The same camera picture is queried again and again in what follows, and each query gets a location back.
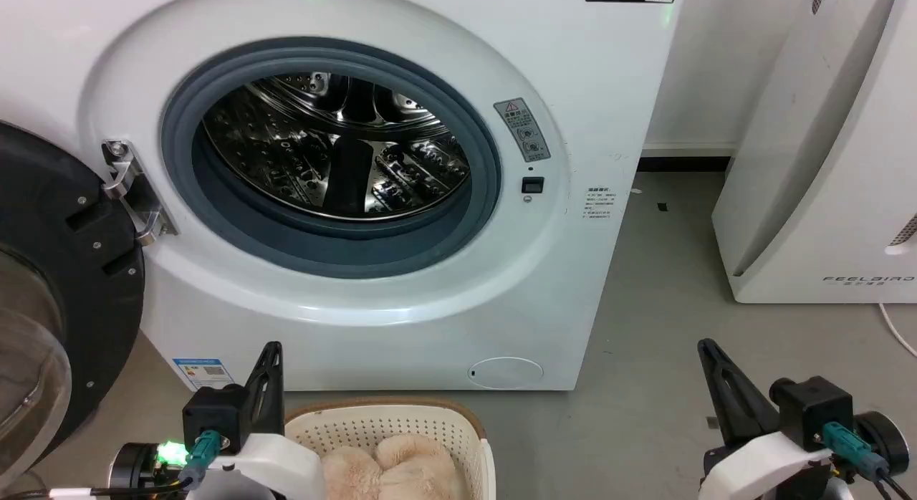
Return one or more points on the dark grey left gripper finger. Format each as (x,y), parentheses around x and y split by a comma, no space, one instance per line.
(266,392)

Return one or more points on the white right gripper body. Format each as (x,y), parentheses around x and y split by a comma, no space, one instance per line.
(766,468)

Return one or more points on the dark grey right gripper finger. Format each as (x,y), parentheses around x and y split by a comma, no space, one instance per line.
(734,400)

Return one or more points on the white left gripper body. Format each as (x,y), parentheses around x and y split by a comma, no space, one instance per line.
(279,464)

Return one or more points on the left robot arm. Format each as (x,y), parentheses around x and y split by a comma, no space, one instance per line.
(132,468)

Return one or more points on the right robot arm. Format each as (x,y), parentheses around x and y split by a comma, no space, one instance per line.
(882,443)

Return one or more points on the beige fluffy plush toy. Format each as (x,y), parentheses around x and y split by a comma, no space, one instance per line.
(401,471)

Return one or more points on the black round washer door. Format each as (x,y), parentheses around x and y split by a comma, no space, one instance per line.
(86,285)

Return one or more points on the stainless steel washing machine drum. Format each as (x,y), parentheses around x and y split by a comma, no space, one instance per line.
(337,149)

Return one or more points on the blue and white label sticker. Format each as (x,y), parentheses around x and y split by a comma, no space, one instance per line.
(204,372)

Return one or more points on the white perforated laundry basket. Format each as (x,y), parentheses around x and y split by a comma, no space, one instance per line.
(430,421)

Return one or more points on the grey rubber door gasket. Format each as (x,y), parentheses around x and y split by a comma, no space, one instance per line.
(401,246)

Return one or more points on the round white filter cover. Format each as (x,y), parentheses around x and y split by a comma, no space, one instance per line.
(505,372)

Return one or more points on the small text instruction sticker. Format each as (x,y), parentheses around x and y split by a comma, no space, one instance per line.
(599,203)

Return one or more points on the metal door hinge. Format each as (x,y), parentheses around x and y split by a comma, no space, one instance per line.
(129,188)

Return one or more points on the white air purifier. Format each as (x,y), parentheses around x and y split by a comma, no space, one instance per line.
(824,163)

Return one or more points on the black door latch socket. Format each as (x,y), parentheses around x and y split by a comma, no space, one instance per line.
(532,185)

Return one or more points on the white front-load washing machine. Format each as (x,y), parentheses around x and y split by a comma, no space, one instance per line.
(587,92)

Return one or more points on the grey warning sticker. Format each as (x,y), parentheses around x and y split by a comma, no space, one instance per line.
(523,130)

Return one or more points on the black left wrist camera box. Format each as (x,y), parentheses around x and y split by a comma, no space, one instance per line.
(215,414)

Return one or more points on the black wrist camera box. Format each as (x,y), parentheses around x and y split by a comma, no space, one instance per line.
(215,414)
(813,410)

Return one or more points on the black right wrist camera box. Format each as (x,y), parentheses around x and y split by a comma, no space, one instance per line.
(813,410)

